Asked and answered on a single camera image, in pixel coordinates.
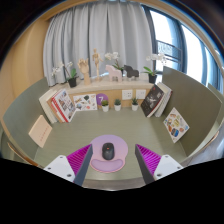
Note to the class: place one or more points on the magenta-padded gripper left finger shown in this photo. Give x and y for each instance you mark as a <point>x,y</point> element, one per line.
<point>60,166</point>

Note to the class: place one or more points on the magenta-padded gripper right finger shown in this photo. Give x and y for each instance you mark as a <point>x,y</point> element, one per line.
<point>168,165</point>

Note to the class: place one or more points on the black computer mouse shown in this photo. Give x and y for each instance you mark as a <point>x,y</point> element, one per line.
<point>108,151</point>

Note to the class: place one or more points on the purple mouse pad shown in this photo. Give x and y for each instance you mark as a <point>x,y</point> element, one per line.
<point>108,166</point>

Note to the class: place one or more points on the beige card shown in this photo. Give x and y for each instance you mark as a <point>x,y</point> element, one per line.
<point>40,131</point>

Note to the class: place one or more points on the food sticker sheet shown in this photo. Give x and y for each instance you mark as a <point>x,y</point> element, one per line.
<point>176,125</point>

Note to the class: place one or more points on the brown book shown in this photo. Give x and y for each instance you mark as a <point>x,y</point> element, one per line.
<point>53,111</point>

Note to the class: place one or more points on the white thick book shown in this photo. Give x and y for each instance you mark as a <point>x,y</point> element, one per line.
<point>161,106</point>

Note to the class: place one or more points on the colourful photo magazine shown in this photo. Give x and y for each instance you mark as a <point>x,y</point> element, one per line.
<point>65,105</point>

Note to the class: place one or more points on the large white book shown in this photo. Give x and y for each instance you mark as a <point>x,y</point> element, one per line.
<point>45,105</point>

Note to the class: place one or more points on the small succulent white pot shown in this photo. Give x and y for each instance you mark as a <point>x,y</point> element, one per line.
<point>117,107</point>
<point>134,107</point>
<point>105,108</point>

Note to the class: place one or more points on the black cover book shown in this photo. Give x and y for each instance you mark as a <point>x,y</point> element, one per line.
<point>151,100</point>

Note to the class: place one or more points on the white book red spine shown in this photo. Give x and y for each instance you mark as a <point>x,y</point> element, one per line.
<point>169,96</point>

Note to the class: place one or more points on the white sticker sheet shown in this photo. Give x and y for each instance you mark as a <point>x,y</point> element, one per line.
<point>85,102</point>

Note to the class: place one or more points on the purple round sign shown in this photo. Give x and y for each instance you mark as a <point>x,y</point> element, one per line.
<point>101,97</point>

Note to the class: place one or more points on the small white orchid black pot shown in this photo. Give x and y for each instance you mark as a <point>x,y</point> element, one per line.
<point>72,82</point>

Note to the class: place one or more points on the large white orchid black pot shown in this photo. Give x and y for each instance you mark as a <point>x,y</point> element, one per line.
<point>152,79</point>

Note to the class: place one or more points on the dark horse figurine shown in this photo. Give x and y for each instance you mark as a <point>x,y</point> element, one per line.
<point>131,71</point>

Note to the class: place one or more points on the wooden hand model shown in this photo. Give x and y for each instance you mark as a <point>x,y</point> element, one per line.
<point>84,68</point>

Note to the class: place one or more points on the pink horse figurine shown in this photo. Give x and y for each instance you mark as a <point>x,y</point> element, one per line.
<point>113,73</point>

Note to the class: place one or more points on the wooden artist mannequin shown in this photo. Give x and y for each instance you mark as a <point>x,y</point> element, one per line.
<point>97,63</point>

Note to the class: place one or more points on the grey curtain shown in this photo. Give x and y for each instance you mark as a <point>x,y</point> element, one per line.
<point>100,30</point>

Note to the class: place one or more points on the white wall socket plate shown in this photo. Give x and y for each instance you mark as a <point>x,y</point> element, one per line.
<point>127,94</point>
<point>140,94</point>

